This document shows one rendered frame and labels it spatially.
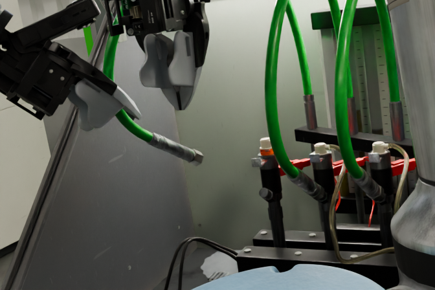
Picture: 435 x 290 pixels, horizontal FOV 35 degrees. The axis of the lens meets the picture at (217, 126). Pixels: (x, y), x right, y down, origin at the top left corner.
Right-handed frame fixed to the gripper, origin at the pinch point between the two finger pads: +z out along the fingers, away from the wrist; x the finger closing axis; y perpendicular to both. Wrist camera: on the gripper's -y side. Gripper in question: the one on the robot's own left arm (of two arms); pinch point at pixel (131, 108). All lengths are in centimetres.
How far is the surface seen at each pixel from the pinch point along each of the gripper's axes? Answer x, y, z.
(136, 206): -32.3, 5.8, 17.2
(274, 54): 18.6, -9.7, 7.1
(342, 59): 24.2, -11.4, 12.2
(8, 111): -304, -44, 8
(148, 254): -34.9, 11.6, 24.4
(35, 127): -315, -46, 27
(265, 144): 1.6, -6.1, 18.8
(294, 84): -18.5, -25.7, 27.5
